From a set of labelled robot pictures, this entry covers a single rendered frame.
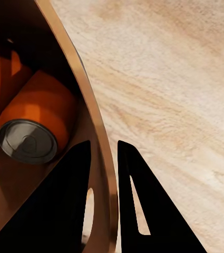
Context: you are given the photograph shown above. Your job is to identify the can of soda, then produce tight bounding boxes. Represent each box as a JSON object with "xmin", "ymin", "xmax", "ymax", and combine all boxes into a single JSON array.
[
  {"xmin": 0, "ymin": 65, "xmax": 82, "ymax": 165},
  {"xmin": 0, "ymin": 46, "xmax": 33, "ymax": 115}
]

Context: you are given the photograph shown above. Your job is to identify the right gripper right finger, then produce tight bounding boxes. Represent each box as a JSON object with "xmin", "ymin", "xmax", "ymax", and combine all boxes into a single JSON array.
[{"xmin": 118, "ymin": 140, "xmax": 207, "ymax": 253}]

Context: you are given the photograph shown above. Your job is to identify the trash can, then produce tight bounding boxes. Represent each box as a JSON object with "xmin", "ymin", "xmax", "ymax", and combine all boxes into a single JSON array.
[{"xmin": 0, "ymin": 0, "xmax": 119, "ymax": 253}]

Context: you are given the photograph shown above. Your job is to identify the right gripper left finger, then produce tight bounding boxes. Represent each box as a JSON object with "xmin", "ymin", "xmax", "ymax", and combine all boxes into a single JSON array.
[{"xmin": 0, "ymin": 140, "xmax": 91, "ymax": 253}]

